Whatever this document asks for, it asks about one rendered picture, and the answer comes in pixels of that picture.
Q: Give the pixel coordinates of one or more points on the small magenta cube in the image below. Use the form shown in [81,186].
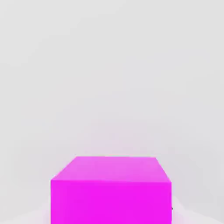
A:
[111,201]

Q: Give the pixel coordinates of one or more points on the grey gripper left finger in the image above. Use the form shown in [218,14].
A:
[43,217]

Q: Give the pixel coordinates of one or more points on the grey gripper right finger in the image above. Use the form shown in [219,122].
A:
[176,215]

